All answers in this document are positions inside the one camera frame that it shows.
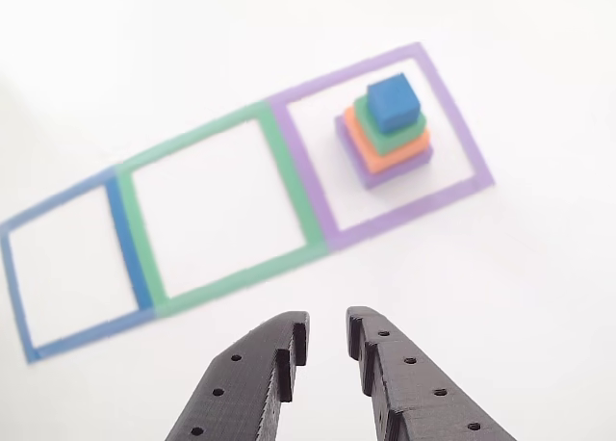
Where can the purple block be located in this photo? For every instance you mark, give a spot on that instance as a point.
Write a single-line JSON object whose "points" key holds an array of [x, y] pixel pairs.
{"points": [[399, 173]]}

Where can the orange block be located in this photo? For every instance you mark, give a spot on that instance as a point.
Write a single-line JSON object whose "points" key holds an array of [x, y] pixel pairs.
{"points": [[399, 157]]}

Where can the green cube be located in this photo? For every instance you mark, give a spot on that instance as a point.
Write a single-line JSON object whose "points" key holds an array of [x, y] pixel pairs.
{"points": [[399, 137]]}

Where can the small blue cube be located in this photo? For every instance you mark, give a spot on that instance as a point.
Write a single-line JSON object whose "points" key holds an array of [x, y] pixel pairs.
{"points": [[392, 101]]}

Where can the blue square frame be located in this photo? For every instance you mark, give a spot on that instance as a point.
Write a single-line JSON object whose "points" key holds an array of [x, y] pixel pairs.
{"points": [[125, 243]]}

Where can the green square frame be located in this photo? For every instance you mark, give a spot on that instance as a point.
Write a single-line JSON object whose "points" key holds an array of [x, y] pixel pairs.
{"points": [[289, 171]]}

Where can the purple square frame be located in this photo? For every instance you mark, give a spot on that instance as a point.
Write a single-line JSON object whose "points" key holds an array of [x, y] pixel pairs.
{"points": [[462, 137]]}

